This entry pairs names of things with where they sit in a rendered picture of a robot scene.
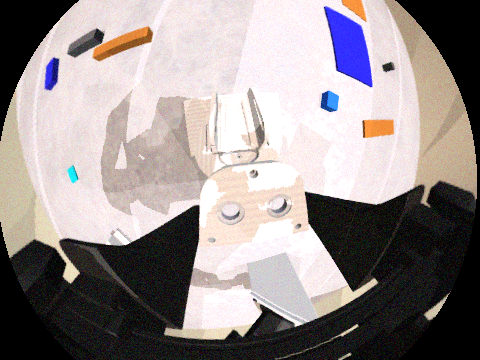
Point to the beige rounded plate with two round holes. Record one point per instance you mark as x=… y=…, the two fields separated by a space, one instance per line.
x=253 y=193

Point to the orange rectangular block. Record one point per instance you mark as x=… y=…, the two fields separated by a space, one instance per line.
x=356 y=7

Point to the blue block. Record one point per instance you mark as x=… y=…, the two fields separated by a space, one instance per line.
x=329 y=102
x=51 y=74

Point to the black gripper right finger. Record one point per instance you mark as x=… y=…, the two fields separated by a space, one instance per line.
x=356 y=235

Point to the cyan flat rectangular plate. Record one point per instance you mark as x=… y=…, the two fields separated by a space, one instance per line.
x=72 y=173

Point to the orange rectangular bar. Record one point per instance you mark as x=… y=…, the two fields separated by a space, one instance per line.
x=123 y=43

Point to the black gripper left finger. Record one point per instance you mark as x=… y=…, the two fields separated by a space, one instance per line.
x=156 y=270

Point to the blue flat plate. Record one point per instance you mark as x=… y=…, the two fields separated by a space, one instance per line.
x=351 y=56

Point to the orange flat bar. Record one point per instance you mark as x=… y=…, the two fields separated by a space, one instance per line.
x=377 y=128

